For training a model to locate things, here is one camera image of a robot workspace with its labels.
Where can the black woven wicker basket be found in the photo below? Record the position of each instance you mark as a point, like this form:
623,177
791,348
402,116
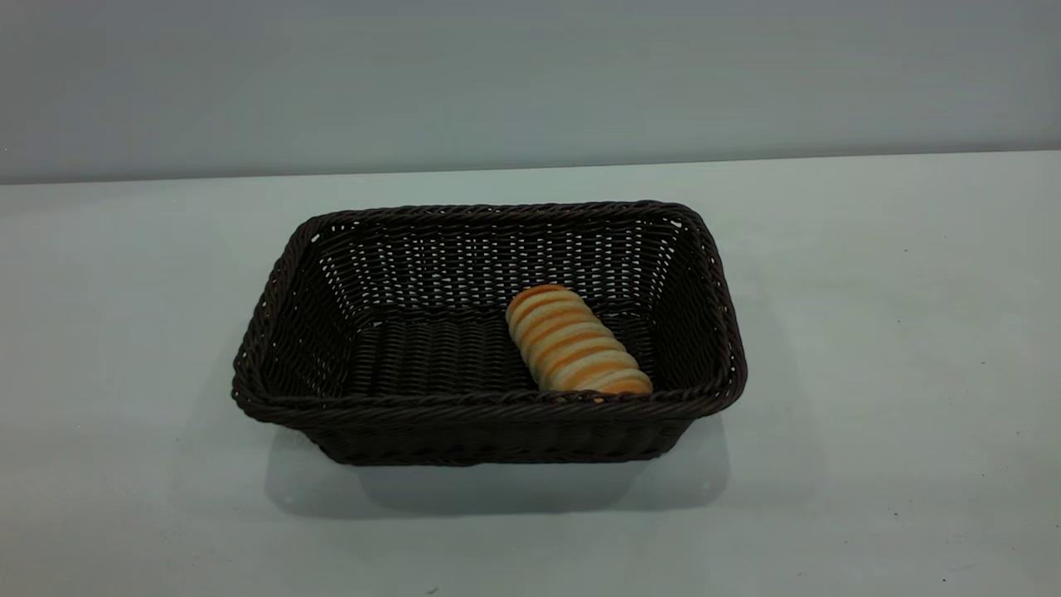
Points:
414,356

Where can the striped orange bread roll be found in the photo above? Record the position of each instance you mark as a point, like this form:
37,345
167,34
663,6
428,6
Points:
572,340

